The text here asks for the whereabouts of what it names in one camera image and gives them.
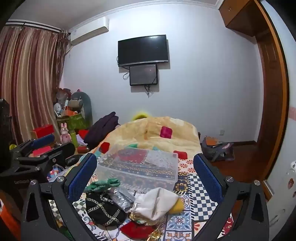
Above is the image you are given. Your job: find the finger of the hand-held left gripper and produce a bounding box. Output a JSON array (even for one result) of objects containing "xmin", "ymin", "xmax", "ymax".
[
  {"xmin": 16, "ymin": 142, "xmax": 76, "ymax": 170},
  {"xmin": 10, "ymin": 134, "xmax": 56, "ymax": 161}
]

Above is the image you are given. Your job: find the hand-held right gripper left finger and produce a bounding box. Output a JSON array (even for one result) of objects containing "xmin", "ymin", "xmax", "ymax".
[{"xmin": 21, "ymin": 153, "xmax": 100, "ymax": 241}]

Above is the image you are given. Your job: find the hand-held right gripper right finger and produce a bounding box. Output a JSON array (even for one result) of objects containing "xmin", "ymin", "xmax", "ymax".
[{"xmin": 192, "ymin": 153, "xmax": 270, "ymax": 241}]

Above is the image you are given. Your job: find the green knitted cloth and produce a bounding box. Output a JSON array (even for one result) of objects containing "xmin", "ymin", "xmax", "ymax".
[{"xmin": 84, "ymin": 178, "xmax": 121, "ymax": 193}]

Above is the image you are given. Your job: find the black patterned pouch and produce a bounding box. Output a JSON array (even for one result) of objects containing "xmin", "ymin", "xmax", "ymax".
[{"xmin": 85, "ymin": 191, "xmax": 126, "ymax": 226}]

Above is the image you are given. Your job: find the silver glitter pouch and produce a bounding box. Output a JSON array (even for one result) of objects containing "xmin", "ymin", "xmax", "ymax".
[{"xmin": 110, "ymin": 186, "xmax": 136, "ymax": 212}]

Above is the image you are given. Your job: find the clear plastic storage box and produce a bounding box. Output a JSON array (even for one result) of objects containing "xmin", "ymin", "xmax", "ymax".
[{"xmin": 94, "ymin": 144, "xmax": 179, "ymax": 192}]

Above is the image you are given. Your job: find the white drawstring bag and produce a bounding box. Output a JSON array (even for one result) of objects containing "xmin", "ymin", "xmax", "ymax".
[{"xmin": 129, "ymin": 187, "xmax": 179, "ymax": 222}]

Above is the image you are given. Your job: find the red cloth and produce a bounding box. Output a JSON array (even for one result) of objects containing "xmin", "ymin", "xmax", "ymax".
[{"xmin": 120, "ymin": 221, "xmax": 154, "ymax": 240}]

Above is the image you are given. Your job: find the red box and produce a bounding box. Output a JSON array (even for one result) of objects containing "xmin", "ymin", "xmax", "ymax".
[{"xmin": 31, "ymin": 124, "xmax": 55, "ymax": 139}]

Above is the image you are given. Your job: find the pink book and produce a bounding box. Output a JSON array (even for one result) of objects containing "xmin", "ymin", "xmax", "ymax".
[{"xmin": 32, "ymin": 146, "xmax": 52, "ymax": 157}]

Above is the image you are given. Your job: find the pink bunny toy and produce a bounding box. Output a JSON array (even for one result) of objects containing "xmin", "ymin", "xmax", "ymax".
[{"xmin": 60, "ymin": 123, "xmax": 71, "ymax": 143}]

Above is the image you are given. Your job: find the patterned bed sheet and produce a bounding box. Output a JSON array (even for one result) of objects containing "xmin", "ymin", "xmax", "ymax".
[{"xmin": 48, "ymin": 151, "xmax": 234, "ymax": 241}]

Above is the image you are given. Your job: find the grey backpack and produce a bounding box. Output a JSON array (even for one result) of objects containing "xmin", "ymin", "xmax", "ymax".
[{"xmin": 201, "ymin": 137, "xmax": 234, "ymax": 162}]

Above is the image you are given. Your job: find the green storage box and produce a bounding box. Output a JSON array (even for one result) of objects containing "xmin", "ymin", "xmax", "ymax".
[{"xmin": 57, "ymin": 113, "xmax": 89, "ymax": 135}]

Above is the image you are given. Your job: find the dark purple clothing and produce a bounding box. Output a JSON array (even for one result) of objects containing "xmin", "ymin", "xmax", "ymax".
[{"xmin": 84, "ymin": 112, "xmax": 119, "ymax": 150}]

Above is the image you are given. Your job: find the grey shark plush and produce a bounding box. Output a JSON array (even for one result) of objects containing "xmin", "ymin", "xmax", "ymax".
[{"xmin": 70, "ymin": 91, "xmax": 93, "ymax": 126}]

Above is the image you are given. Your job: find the striped red curtain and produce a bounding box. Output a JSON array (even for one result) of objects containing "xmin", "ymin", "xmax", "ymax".
[{"xmin": 0, "ymin": 24, "xmax": 70, "ymax": 145}]

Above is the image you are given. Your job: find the orange bag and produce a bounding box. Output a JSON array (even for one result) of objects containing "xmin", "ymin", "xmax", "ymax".
[{"xmin": 0, "ymin": 190, "xmax": 21, "ymax": 241}]

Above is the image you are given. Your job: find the yellow fleece blanket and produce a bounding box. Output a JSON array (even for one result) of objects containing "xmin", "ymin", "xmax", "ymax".
[{"xmin": 89, "ymin": 116, "xmax": 200, "ymax": 160}]

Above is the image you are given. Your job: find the wooden door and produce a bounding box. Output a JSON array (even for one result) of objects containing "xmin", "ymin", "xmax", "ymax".
[{"xmin": 253, "ymin": 0, "xmax": 290, "ymax": 200}]

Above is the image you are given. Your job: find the white air conditioner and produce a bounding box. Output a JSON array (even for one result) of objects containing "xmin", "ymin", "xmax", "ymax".
[{"xmin": 69, "ymin": 17, "xmax": 110, "ymax": 45}]

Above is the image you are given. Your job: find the wooden overhead cabinet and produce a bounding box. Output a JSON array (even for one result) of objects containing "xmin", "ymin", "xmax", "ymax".
[{"xmin": 218, "ymin": 0, "xmax": 259, "ymax": 36}]

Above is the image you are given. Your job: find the yellow ring toy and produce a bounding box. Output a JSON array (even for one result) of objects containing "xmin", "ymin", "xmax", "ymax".
[{"xmin": 131, "ymin": 111, "xmax": 151, "ymax": 121}]

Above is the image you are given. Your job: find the small black wall monitor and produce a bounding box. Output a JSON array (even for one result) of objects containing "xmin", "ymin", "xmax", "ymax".
[{"xmin": 129, "ymin": 64, "xmax": 159, "ymax": 86}]

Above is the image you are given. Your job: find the white curtain rail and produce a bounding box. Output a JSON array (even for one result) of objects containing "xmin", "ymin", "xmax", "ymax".
[{"xmin": 5, "ymin": 20, "xmax": 62, "ymax": 32}]

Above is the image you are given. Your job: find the black wall television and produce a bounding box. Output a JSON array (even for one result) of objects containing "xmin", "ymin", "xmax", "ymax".
[{"xmin": 118, "ymin": 35, "xmax": 169, "ymax": 67}]

